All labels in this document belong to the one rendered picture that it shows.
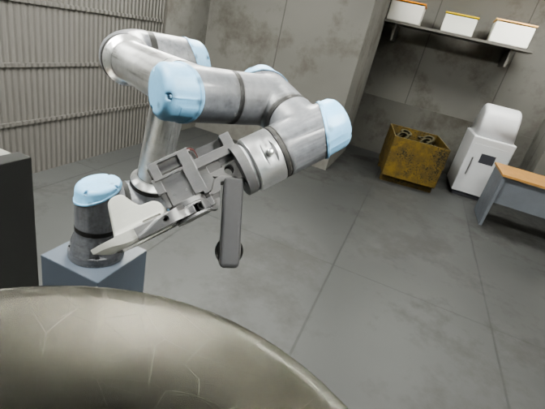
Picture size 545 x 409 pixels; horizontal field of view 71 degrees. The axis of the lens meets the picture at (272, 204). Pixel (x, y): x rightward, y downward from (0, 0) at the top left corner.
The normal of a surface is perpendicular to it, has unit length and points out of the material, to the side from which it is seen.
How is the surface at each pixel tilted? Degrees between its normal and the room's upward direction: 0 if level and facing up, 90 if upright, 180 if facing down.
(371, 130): 90
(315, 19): 90
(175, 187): 58
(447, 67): 90
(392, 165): 90
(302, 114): 33
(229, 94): 71
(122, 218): 51
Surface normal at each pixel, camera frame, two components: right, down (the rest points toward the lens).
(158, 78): -0.80, 0.10
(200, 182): 0.19, -0.09
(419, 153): -0.22, 0.38
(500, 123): -0.22, 0.04
